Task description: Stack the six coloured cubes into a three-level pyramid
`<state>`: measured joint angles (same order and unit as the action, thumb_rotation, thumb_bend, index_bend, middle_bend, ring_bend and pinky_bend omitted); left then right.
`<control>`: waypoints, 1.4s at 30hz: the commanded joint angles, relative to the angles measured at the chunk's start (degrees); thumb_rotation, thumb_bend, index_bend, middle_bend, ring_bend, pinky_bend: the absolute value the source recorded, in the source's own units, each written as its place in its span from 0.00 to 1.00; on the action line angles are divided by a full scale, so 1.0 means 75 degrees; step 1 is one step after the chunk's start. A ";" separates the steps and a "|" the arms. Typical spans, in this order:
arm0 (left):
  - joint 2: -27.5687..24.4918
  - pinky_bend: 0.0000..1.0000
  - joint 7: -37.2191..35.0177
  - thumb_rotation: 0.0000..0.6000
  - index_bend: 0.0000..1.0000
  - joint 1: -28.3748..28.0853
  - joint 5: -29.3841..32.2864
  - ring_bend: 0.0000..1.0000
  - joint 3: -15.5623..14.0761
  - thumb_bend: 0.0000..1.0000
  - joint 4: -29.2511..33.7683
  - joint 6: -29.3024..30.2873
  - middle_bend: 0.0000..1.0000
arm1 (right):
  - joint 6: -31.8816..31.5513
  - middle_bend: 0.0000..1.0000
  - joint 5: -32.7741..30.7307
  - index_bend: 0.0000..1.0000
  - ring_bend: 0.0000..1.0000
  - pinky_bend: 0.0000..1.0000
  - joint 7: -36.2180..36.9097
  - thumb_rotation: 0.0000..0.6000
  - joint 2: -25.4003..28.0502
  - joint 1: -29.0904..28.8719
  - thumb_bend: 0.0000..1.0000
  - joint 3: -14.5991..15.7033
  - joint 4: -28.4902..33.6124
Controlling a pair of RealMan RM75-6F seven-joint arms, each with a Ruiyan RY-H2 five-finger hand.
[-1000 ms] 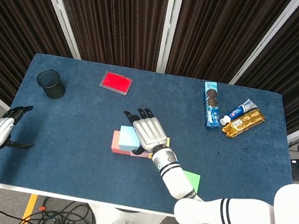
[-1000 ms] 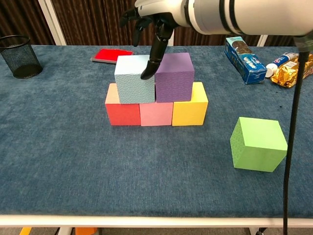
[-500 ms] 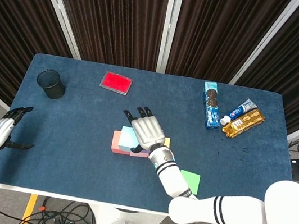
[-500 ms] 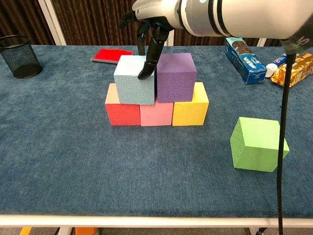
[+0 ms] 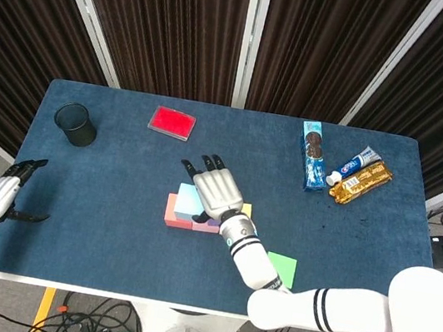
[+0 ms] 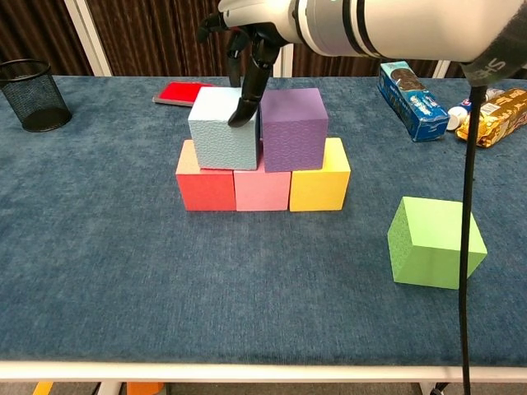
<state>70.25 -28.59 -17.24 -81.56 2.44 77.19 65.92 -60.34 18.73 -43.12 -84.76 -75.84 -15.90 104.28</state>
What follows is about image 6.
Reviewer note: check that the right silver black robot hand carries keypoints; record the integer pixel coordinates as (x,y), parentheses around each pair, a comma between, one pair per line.
(259,16)

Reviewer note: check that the purple cube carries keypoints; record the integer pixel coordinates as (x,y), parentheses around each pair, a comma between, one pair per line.
(292,136)

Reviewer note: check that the light blue cube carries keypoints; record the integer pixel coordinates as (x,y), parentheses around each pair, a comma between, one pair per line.
(222,144)

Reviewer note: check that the red-orange cube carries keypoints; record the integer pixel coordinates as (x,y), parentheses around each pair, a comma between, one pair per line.
(206,191)

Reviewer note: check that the yellow cube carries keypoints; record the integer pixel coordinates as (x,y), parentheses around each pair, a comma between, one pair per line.
(317,191)

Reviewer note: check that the green cube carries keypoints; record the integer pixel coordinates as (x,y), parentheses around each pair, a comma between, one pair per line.
(428,247)

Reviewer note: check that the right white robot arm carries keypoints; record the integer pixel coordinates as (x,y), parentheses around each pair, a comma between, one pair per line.
(411,24)

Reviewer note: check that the pink cube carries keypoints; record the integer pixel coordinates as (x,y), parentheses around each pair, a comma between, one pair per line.
(261,191)

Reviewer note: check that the red ink pad case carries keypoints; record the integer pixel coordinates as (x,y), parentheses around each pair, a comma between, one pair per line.
(177,92)

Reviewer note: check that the blue cookie box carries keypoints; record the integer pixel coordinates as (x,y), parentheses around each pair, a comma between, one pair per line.
(407,98)

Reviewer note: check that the white blue toothpaste tube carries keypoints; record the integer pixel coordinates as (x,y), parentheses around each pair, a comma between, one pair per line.
(455,116)

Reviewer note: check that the black mesh pen cup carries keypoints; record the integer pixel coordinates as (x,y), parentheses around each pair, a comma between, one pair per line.
(33,103)

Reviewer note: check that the gold foil snack pack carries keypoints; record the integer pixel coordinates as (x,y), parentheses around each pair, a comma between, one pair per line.
(502,119)

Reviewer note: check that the blue table cloth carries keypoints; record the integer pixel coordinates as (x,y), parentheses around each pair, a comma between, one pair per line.
(247,288)

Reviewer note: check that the orange floor object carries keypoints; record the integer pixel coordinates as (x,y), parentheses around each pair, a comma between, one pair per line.
(144,388)

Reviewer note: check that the yellow floor tape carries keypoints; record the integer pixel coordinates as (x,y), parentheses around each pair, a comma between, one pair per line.
(43,388)

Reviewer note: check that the white table frame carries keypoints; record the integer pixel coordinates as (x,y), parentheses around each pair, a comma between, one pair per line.
(263,372)

